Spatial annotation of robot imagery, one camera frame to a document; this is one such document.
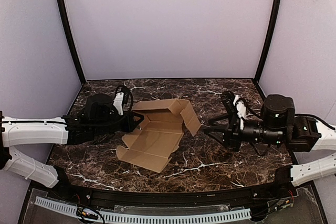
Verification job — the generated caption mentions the brown cardboard box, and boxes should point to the brown cardboard box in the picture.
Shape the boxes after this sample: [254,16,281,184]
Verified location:
[116,99,201,173]

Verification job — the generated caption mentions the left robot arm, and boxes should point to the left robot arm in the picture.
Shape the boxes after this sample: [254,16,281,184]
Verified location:
[1,92,144,188]

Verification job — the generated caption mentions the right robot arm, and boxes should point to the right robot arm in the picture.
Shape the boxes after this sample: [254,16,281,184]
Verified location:
[204,91,335,152]

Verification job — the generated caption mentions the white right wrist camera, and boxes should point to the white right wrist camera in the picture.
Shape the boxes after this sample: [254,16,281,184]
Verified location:
[220,91,247,120]

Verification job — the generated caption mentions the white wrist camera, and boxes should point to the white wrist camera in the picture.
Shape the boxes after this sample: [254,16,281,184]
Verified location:
[113,85,133,115]
[220,91,247,120]

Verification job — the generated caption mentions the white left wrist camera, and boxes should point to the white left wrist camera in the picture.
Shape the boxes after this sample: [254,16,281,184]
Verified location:
[113,85,133,115]

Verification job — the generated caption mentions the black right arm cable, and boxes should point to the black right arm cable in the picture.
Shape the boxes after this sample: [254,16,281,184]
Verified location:
[253,142,272,156]

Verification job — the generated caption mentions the black front table rail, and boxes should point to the black front table rail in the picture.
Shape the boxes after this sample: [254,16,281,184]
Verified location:
[31,175,300,209]

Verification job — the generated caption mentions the white slotted cable duct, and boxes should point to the white slotted cable duct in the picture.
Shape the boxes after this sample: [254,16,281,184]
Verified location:
[34,196,251,223]

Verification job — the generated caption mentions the black right frame post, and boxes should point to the black right frame post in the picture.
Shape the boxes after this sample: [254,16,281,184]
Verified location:
[254,0,281,83]

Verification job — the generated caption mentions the black frame post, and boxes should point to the black frame post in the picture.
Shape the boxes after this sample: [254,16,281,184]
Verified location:
[254,0,281,83]
[57,0,86,85]

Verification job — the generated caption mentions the black left frame post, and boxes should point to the black left frame post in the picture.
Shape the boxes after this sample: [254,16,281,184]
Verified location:
[57,0,86,85]

